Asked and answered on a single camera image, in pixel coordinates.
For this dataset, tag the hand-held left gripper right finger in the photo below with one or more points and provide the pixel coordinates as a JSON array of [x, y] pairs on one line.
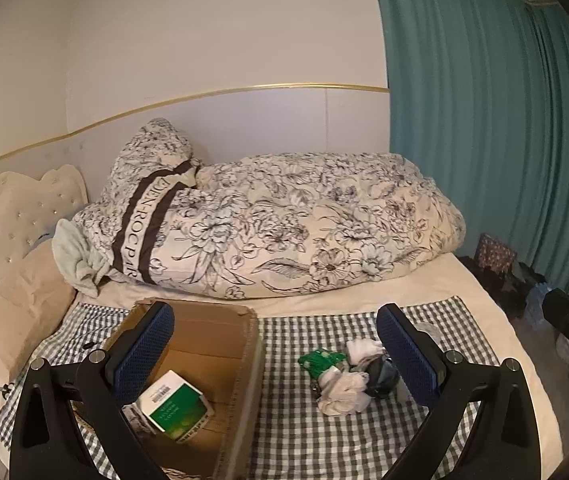
[[407, 350]]

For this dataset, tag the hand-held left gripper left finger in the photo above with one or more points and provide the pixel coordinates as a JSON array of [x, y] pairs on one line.
[[152, 340]]

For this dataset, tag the dark tape roll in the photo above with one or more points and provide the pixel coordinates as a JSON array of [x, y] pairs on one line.
[[382, 380]]

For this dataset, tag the brown cardboard box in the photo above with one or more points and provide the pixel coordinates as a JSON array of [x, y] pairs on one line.
[[204, 340]]

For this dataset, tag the white sock bundle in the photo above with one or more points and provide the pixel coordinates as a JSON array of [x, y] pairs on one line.
[[342, 395]]

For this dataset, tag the green snack packet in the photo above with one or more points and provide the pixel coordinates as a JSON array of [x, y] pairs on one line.
[[322, 362]]

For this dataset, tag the black bag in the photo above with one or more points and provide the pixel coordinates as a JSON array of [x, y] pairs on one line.
[[509, 285]]

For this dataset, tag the green and white carton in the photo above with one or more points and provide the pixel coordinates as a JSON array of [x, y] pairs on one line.
[[179, 405]]

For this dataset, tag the patterned gift box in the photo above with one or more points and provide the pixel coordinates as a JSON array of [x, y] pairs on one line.
[[496, 252]]

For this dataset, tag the light green towel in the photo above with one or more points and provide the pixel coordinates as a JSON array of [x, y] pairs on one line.
[[72, 250]]

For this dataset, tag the beige pillow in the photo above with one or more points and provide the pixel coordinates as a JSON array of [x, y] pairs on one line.
[[19, 310]]

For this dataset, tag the grey checkered cloth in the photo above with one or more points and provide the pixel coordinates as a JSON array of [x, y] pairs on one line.
[[304, 440]]

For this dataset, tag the small scissors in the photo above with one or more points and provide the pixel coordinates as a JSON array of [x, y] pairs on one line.
[[2, 388]]

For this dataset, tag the floral printed duvet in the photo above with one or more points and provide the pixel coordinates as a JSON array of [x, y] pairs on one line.
[[289, 220]]

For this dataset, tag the cream tufted headboard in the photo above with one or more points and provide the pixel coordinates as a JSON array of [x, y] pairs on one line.
[[4, 210]]

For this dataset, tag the teal curtain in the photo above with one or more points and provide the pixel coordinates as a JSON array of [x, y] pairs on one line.
[[464, 85]]

